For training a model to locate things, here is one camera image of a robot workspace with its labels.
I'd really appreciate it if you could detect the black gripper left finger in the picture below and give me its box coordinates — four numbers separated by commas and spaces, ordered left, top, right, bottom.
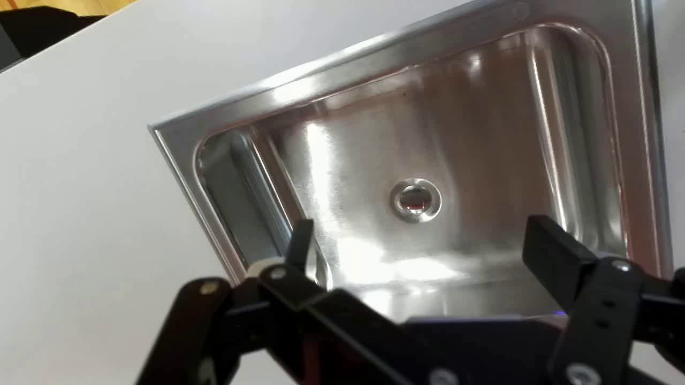
134, 215, 402, 385

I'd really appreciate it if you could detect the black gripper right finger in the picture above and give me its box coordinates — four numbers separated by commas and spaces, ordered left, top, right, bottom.
522, 215, 685, 385

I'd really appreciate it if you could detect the stainless steel sink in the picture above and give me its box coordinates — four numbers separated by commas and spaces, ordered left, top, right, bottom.
151, 0, 672, 321

